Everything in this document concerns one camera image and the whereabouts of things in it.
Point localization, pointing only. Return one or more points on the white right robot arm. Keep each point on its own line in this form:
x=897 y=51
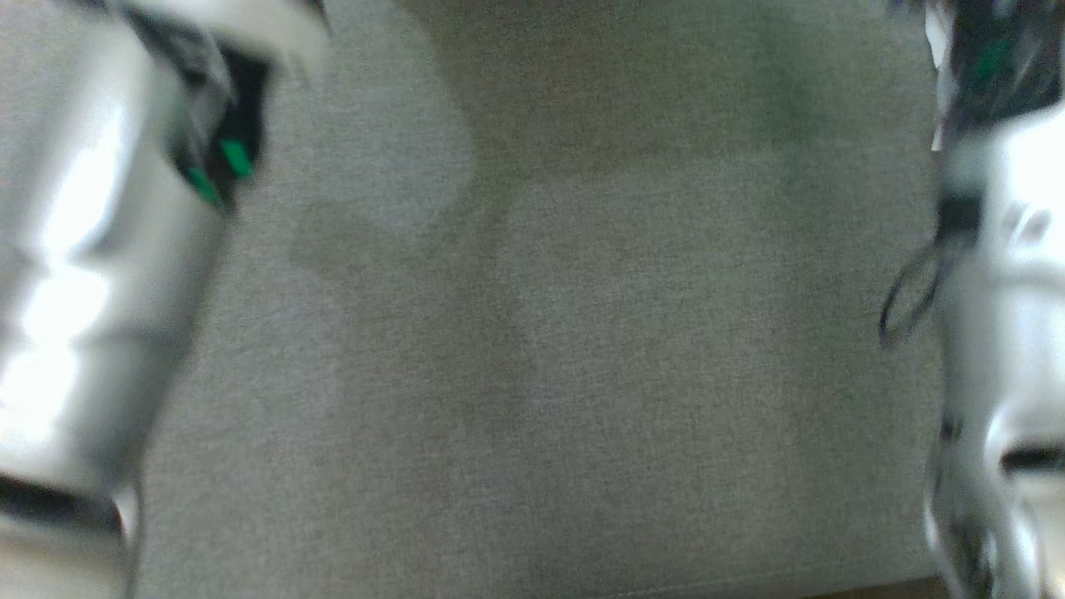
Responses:
x=1015 y=333

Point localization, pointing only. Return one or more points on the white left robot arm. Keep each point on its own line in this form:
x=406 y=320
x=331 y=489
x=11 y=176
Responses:
x=83 y=291

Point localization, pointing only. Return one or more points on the grey sofa seat cushion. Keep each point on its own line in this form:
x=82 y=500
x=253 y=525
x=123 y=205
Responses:
x=582 y=374

